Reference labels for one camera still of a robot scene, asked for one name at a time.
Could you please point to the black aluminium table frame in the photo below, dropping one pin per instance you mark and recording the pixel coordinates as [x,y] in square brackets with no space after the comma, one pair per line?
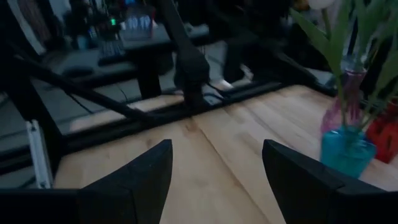
[124,132]

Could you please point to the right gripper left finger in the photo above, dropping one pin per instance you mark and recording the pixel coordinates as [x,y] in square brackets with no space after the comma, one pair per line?
[136,193]

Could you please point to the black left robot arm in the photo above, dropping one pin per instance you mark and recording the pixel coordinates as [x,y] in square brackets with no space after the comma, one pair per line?
[192,68]

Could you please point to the purple glass vase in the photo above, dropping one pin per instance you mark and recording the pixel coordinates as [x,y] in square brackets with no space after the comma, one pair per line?
[334,116]

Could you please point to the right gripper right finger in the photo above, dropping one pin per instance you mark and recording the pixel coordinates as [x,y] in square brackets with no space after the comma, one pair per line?
[298,193]

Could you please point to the black keyboard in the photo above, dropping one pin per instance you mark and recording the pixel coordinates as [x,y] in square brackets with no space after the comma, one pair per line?
[112,51]

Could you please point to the white metal bracket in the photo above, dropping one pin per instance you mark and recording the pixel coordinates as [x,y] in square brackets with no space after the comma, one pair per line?
[38,155]

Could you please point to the person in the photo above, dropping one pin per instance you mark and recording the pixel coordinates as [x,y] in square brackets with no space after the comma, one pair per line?
[236,59]

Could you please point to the red glass vase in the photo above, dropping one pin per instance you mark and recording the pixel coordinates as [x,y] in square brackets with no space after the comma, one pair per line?
[384,137]

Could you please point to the blue glass vase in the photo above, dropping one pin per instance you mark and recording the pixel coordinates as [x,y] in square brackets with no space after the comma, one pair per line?
[345,152]

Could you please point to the black desk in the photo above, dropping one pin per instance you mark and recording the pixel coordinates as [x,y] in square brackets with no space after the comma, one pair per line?
[146,46]

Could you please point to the black diagonal frame strut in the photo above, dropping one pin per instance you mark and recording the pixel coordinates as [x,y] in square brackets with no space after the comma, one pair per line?
[77,87]

